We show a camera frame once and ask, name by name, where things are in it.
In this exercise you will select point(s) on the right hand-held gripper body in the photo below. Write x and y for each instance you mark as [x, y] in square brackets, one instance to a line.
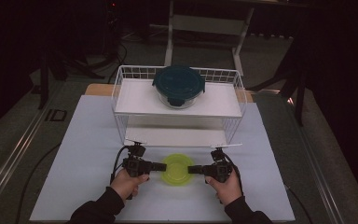
[220, 169]

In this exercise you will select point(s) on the dark teal lidded round container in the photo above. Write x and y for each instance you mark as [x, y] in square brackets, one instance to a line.
[177, 82]

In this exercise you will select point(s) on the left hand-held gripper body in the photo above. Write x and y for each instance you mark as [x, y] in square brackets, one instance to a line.
[135, 165]

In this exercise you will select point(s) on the metal floor rail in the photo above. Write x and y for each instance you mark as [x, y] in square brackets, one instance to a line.
[15, 155]
[317, 168]

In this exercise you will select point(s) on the white metal desk frame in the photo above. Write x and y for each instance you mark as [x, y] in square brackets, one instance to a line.
[208, 25]

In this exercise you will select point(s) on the person's right hand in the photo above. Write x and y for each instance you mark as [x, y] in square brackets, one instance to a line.
[228, 189]

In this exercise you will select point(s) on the white table mat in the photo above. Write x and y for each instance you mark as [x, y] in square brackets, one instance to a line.
[84, 155]

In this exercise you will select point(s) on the person's left hand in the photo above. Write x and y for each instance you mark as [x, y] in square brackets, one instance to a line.
[127, 185]

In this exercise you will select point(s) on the yellow-green plastic bowl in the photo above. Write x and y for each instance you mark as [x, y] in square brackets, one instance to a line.
[176, 171]

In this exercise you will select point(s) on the black metal stand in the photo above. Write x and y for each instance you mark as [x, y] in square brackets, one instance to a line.
[45, 81]
[298, 93]

